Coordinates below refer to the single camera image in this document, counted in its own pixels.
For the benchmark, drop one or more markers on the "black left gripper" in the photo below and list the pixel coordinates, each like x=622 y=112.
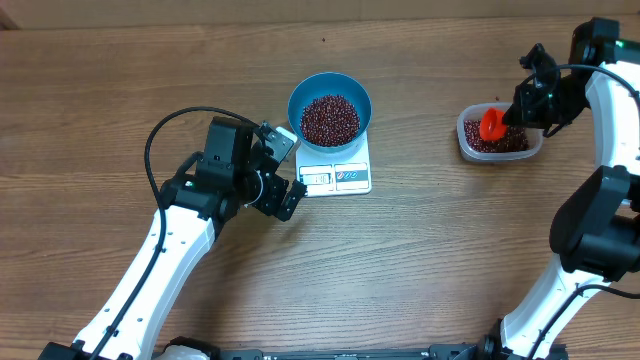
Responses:
x=271 y=204

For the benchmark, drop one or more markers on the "red scoop blue handle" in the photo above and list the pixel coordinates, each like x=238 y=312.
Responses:
x=492 y=127

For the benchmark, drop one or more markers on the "red beans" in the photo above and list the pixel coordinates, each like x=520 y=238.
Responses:
x=331 y=121

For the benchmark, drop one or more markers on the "blue bowl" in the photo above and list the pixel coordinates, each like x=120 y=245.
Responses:
x=329 y=83

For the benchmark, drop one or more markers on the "white kitchen scale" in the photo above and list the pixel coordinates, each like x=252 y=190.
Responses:
x=347 y=172

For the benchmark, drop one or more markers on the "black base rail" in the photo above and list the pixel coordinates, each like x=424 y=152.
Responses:
x=189 y=348

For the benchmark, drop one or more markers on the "clear plastic container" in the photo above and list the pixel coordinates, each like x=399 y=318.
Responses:
x=475 y=112

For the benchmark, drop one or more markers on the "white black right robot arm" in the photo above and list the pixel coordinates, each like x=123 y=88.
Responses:
x=592 y=245

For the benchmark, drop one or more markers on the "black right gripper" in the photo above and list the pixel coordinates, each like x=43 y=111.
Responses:
x=528 y=113

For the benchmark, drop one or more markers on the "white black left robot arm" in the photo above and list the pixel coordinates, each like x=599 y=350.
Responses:
x=236 y=168

